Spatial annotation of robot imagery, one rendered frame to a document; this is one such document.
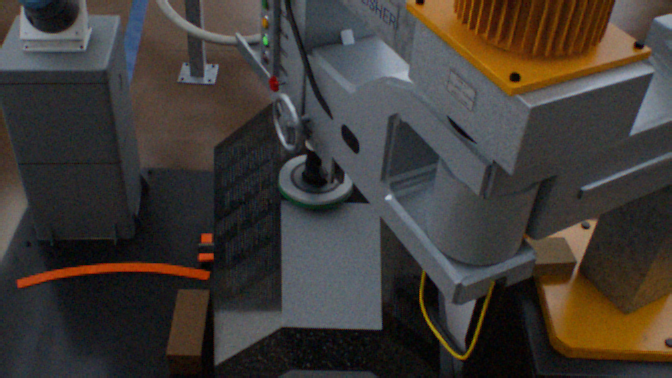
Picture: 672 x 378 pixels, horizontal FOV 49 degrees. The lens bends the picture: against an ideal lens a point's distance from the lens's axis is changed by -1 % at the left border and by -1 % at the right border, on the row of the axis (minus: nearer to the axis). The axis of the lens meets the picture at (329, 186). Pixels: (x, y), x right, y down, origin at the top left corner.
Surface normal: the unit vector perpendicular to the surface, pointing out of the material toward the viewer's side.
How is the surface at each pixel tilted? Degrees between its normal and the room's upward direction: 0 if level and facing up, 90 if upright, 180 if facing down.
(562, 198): 90
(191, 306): 0
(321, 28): 90
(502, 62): 0
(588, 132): 90
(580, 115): 90
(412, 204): 0
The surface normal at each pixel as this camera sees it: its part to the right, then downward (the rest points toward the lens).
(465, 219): -0.48, 0.55
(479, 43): 0.06, -0.75
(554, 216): 0.49, 0.59
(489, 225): -0.04, 0.65
